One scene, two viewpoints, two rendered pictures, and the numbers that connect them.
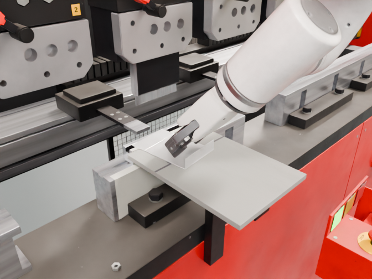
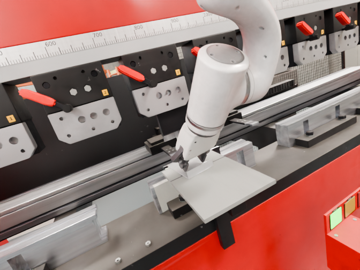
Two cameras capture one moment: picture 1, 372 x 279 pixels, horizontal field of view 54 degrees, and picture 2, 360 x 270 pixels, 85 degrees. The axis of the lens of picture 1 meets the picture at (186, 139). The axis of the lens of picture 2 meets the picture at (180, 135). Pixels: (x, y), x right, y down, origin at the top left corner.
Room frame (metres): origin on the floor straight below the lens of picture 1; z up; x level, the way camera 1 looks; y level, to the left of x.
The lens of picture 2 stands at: (0.12, -0.21, 1.26)
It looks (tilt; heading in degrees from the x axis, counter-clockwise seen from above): 16 degrees down; 26
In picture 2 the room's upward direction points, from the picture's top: 16 degrees counter-clockwise
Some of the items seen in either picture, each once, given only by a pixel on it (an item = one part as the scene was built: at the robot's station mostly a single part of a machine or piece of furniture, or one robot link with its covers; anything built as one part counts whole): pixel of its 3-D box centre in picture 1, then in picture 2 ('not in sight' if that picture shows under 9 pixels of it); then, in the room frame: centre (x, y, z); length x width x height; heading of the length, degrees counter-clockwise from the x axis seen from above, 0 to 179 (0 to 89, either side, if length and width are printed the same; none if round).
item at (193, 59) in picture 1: (210, 72); (234, 118); (1.00, -0.07, 1.01); 0.26 x 0.12 x 0.05; 44
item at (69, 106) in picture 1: (107, 107); (165, 146); (0.76, 0.18, 1.01); 0.26 x 0.12 x 0.05; 44
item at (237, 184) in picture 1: (213, 166); (209, 176); (0.54, -0.05, 1.00); 0.26 x 0.18 x 0.01; 44
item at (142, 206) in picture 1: (192, 183); (212, 189); (0.64, -0.01, 0.89); 0.30 x 0.05 x 0.03; 134
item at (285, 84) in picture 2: (241, 29); (265, 91); (1.47, -0.22, 1.02); 0.44 x 0.06 x 0.04; 134
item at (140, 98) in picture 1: (155, 74); (174, 122); (0.65, 0.06, 1.13); 0.10 x 0.02 x 0.10; 134
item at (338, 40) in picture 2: not in sight; (335, 31); (1.19, -0.50, 1.26); 0.15 x 0.09 x 0.17; 134
